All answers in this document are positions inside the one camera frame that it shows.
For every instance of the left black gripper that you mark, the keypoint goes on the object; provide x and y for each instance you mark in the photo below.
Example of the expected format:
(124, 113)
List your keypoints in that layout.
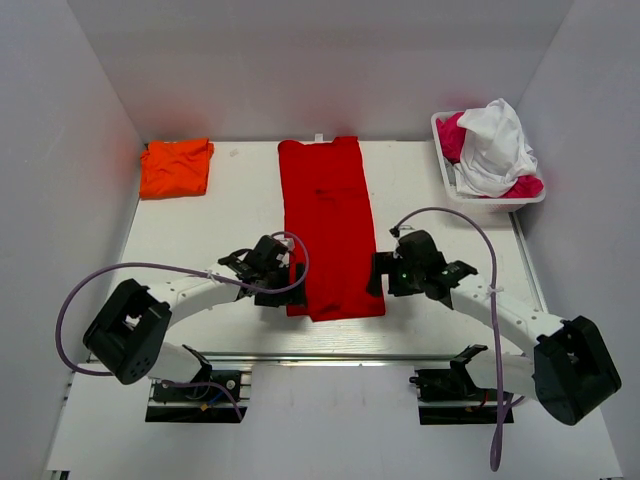
(293, 297)

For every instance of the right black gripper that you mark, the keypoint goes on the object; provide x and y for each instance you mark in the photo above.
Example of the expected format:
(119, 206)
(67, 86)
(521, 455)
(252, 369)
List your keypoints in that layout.
(383, 263)

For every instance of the red t-shirt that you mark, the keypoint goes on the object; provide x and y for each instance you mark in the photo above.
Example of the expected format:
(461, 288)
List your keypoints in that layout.
(327, 205)

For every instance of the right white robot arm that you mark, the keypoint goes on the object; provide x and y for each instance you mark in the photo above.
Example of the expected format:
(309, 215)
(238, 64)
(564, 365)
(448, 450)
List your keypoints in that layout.
(562, 364)

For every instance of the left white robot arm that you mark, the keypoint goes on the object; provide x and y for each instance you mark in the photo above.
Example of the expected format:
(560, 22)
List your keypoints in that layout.
(128, 334)

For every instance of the white plastic basket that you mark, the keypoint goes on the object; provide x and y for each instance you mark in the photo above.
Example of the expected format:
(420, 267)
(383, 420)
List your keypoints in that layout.
(471, 204)

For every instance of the pink t-shirt in basket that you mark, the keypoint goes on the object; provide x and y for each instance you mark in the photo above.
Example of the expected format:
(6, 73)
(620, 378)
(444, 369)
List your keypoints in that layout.
(452, 138)

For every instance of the white t-shirt in basket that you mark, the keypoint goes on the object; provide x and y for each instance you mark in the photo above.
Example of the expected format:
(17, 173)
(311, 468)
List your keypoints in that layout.
(495, 152)

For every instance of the folded orange t-shirt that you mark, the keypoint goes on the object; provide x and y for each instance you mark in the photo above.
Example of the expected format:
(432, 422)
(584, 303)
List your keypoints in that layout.
(175, 169)

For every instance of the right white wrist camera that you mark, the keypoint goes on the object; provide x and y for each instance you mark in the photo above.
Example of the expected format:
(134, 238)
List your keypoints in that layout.
(396, 233)

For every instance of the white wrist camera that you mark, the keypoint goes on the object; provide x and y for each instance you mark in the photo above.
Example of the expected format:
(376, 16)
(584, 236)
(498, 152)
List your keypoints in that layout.
(396, 233)
(288, 254)

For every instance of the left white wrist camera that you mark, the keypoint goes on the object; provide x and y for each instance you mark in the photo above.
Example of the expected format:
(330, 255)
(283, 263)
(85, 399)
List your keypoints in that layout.
(288, 254)

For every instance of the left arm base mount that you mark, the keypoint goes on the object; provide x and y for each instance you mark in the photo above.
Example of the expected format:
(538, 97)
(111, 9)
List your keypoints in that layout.
(221, 396)

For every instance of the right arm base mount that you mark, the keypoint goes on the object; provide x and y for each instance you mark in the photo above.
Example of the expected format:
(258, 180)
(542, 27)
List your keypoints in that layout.
(448, 396)

